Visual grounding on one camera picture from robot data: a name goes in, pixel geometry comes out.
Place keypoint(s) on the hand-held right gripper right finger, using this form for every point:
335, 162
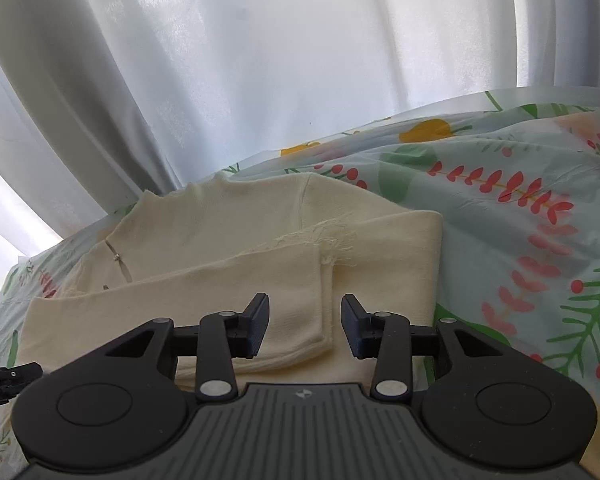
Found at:
352, 327

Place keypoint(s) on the floral printed bed sheet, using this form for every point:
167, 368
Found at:
505, 240

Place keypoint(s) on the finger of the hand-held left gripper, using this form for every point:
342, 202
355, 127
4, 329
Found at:
15, 377

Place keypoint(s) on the white curtain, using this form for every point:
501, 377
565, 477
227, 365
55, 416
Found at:
280, 60

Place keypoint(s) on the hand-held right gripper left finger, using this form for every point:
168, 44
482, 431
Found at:
257, 325

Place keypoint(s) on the cream knit sweater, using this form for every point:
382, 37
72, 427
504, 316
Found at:
205, 240

